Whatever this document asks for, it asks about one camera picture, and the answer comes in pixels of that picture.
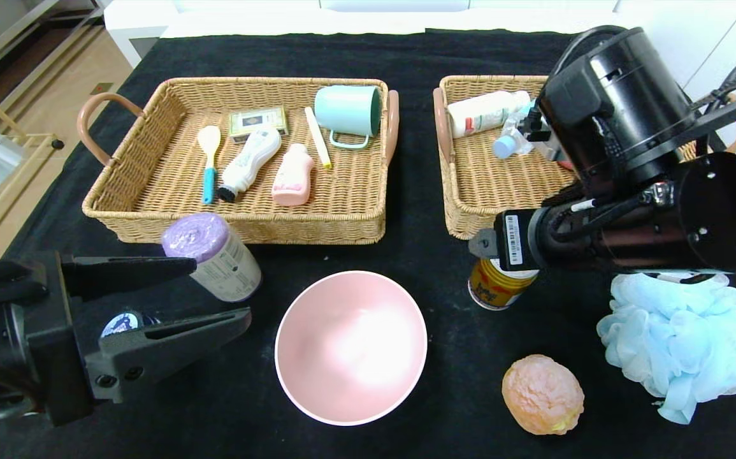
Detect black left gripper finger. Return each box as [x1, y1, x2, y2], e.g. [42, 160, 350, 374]
[61, 254, 198, 302]
[84, 306, 253, 404]

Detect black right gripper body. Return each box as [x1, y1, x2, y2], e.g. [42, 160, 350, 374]
[493, 208, 554, 272]

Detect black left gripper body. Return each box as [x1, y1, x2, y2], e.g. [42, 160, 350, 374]
[0, 250, 95, 427]

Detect yellow drink can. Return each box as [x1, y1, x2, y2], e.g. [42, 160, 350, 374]
[468, 255, 539, 312]

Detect white canister purple top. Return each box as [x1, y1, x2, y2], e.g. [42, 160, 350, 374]
[161, 212, 263, 303]

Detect orange bread bun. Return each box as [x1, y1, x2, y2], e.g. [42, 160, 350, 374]
[501, 354, 586, 436]

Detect light blue bath loofah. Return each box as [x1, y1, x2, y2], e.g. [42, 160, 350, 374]
[596, 271, 736, 425]

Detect clear water bottle blue label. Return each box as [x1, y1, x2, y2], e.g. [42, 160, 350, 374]
[493, 102, 556, 160]

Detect white milk bottle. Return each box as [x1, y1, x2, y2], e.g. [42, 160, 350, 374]
[447, 90, 531, 139]

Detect wooden rack with wheels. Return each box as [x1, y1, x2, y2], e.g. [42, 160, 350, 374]
[0, 71, 66, 265]

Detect pink bowl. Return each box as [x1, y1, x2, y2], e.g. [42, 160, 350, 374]
[275, 271, 429, 426]

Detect white bottle black cap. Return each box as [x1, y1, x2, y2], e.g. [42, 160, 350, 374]
[218, 126, 283, 204]

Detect small pink bottle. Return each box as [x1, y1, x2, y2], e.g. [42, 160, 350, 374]
[271, 143, 315, 207]

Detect teal mug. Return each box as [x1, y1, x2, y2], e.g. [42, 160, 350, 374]
[314, 85, 384, 150]

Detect white stick yellow tip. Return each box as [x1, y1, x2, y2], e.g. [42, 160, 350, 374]
[305, 106, 333, 170]

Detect small green gold card box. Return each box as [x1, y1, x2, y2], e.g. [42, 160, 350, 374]
[229, 106, 290, 143]

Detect black table cloth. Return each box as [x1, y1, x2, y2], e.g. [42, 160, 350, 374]
[0, 29, 736, 459]

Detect white furniture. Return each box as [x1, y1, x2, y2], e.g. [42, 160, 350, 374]
[103, 0, 623, 68]

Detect white cabinet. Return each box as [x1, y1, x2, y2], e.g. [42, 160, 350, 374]
[613, 0, 736, 211]

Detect woven wicker basket brown handles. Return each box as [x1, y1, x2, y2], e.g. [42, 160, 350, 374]
[76, 76, 401, 246]
[433, 75, 700, 241]

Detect yellow spoon blue handle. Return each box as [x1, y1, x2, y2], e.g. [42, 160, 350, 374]
[198, 126, 222, 205]

